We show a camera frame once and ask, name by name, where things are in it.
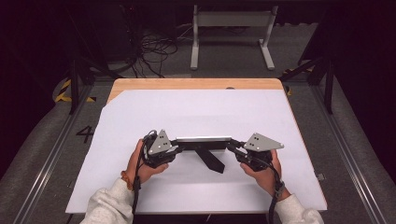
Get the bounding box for white metal desk frame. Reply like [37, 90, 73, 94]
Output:
[190, 4, 279, 71]

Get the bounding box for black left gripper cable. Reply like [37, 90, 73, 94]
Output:
[131, 129, 159, 219]

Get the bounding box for metal floor rail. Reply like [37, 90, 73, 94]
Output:
[11, 83, 95, 224]
[311, 84, 389, 224]

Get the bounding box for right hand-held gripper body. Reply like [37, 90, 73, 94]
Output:
[235, 133, 285, 173]

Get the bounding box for person's left hand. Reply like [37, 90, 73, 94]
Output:
[125, 138, 170, 188]

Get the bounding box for tangle of black floor cables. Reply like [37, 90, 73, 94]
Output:
[122, 29, 179, 79]

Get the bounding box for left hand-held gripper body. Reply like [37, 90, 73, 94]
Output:
[141, 129, 185, 169]

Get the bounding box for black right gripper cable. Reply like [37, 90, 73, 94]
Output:
[252, 156, 287, 224]

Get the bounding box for white table cover sheet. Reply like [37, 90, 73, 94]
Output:
[65, 89, 328, 216]

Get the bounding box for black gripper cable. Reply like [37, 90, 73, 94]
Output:
[131, 129, 159, 219]
[252, 156, 287, 224]

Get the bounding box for black metal stand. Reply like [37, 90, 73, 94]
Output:
[278, 55, 336, 116]
[65, 57, 124, 116]

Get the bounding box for orange beaded bracelet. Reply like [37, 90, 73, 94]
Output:
[120, 170, 134, 191]

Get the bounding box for yellow black hazard tape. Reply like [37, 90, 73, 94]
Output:
[280, 66, 314, 97]
[54, 78, 97, 104]

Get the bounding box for person's right hand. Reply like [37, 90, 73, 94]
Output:
[239, 149, 292, 202]

